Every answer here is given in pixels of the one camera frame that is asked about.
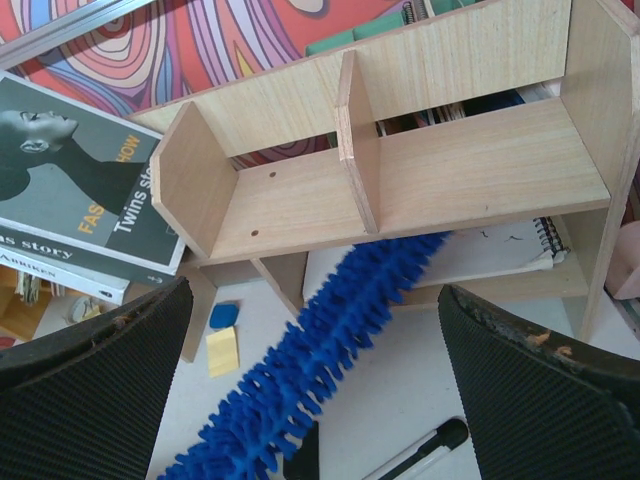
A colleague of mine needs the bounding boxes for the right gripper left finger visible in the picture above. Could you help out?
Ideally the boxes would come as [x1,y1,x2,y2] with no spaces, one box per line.
[1,277,193,479]

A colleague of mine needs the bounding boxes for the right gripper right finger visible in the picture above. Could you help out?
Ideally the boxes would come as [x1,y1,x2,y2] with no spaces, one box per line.
[438,285,639,479]

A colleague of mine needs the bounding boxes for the blue fluffy duster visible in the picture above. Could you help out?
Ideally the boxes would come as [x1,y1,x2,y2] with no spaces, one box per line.
[162,232,449,479]

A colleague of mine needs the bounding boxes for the light wooden bookshelf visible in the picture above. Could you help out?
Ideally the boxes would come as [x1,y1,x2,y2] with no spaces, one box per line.
[134,1,639,362]

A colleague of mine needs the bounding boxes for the white Chokladfabriken book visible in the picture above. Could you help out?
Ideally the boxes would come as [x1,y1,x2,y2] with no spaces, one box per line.
[1,246,130,305]

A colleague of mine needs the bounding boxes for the orange wooden book stand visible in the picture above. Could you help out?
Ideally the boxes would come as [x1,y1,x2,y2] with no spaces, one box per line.
[1,266,83,347]

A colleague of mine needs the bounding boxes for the pink pig figure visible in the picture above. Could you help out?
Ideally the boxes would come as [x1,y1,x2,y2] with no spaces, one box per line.
[605,221,640,300]

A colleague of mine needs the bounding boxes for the spiral notebook white cover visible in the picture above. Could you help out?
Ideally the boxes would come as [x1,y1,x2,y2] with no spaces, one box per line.
[302,215,571,301]

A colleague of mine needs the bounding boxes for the blue eraser block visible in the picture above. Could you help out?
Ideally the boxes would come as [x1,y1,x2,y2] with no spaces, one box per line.
[209,302,239,330]

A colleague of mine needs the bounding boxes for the Twins story book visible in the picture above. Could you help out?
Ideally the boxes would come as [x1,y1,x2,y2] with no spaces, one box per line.
[1,72,185,286]

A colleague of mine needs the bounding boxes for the black clip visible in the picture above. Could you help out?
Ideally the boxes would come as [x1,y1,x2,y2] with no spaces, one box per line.
[283,421,320,480]

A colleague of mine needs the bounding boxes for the green desk organizer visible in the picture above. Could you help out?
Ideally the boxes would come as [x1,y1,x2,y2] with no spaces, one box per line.
[305,0,476,57]

